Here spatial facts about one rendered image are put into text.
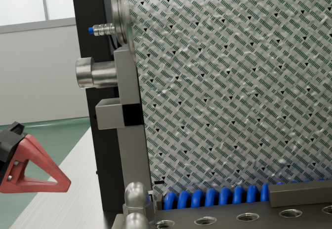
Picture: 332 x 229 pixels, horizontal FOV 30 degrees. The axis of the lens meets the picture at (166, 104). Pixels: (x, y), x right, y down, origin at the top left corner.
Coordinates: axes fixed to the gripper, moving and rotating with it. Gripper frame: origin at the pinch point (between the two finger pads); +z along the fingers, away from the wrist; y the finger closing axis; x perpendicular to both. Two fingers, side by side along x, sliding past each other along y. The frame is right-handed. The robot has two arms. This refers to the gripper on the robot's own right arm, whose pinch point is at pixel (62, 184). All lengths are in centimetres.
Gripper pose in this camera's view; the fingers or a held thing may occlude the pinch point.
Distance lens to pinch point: 76.8
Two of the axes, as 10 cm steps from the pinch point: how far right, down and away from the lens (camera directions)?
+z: 9.1, 4.2, 0.3
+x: 4.2, -8.9, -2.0
